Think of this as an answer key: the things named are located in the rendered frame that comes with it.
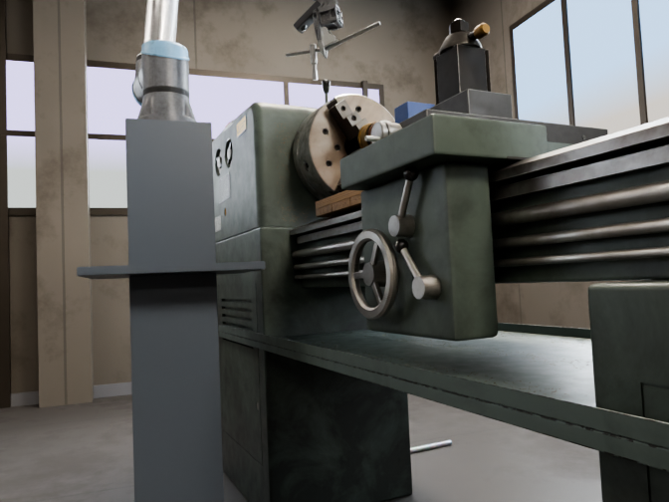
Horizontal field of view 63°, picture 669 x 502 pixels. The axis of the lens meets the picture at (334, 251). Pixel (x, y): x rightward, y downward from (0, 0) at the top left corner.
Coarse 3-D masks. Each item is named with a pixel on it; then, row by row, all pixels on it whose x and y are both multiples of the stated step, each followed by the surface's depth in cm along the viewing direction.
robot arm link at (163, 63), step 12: (144, 48) 139; (156, 48) 137; (168, 48) 138; (180, 48) 140; (144, 60) 139; (156, 60) 137; (168, 60) 138; (180, 60) 140; (144, 72) 139; (156, 72) 137; (168, 72) 137; (180, 72) 139; (144, 84) 139; (156, 84) 137; (168, 84) 137; (180, 84) 139
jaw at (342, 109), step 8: (328, 104) 156; (336, 104) 153; (344, 104) 154; (336, 112) 154; (344, 112) 154; (336, 120) 156; (344, 120) 153; (352, 120) 153; (360, 120) 154; (344, 128) 156; (352, 128) 153; (352, 136) 155
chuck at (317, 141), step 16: (352, 96) 160; (320, 112) 155; (352, 112) 160; (368, 112) 162; (384, 112) 164; (304, 128) 159; (320, 128) 155; (336, 128) 157; (304, 144) 156; (320, 144) 154; (336, 144) 157; (304, 160) 158; (320, 160) 154; (336, 160) 156; (320, 176) 154; (336, 176) 156; (320, 192) 161
